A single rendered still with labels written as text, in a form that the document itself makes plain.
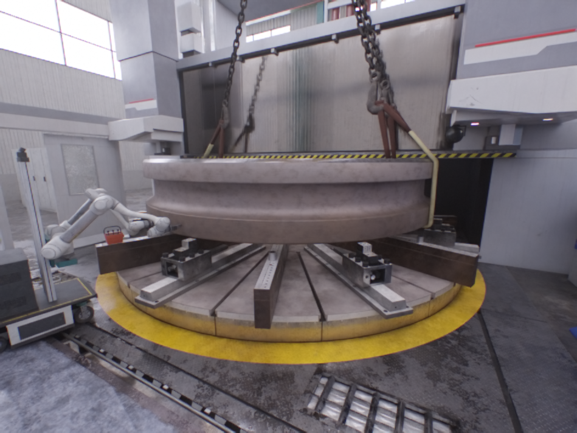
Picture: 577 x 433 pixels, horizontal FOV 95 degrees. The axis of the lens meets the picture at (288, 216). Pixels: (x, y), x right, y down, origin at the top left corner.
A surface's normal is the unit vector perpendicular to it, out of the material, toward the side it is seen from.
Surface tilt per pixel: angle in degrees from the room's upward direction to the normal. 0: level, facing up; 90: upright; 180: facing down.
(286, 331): 90
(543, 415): 0
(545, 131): 90
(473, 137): 90
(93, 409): 0
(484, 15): 90
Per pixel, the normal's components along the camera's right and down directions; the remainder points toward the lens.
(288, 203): 0.00, 0.20
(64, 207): 0.89, 0.09
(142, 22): -0.46, 0.18
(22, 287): 0.76, 0.13
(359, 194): 0.32, 0.19
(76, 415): 0.00, -0.98
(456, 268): -0.76, 0.13
